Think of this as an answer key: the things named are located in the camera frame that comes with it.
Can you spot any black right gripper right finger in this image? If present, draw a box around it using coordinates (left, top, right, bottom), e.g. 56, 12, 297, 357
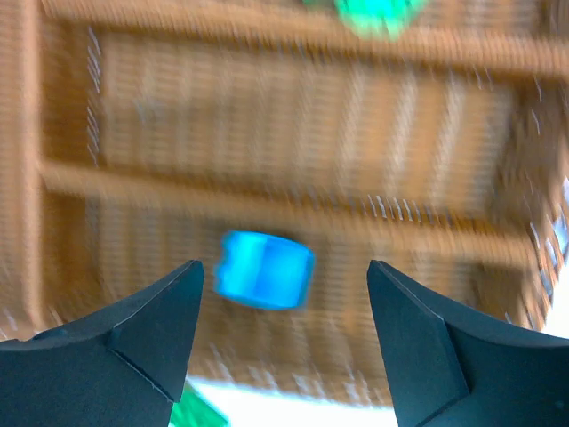
367, 261, 568, 426

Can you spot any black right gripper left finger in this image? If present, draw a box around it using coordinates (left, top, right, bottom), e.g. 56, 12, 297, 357
1, 261, 204, 426

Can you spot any green lego plate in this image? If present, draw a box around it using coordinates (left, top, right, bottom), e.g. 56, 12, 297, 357
169, 383, 229, 427

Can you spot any cyan patterned round lego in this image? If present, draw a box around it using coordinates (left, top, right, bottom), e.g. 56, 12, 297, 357
214, 230, 316, 310

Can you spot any dark green lego block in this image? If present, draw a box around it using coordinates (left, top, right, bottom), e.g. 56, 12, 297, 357
302, 0, 427, 38

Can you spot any brown wicker divided basket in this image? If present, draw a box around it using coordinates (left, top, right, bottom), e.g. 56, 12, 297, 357
1, 1, 568, 406

